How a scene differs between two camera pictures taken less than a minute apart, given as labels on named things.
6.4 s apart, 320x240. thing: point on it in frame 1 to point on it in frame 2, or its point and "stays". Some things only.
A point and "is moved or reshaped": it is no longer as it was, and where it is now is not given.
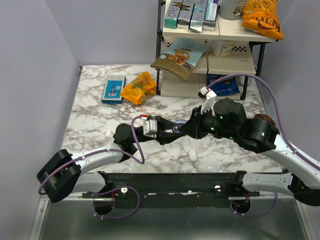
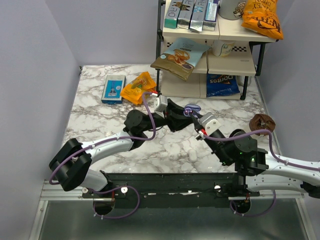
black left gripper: [161, 136] to [174, 117]
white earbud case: [192, 155] stays
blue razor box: [113, 85] stays
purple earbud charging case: [177, 124] is moved or reshaped
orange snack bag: [138, 89] stays
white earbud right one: [182, 155] stays
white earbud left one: [172, 157] stays
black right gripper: [193, 127] to [197, 126]
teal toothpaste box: [172, 14] stays
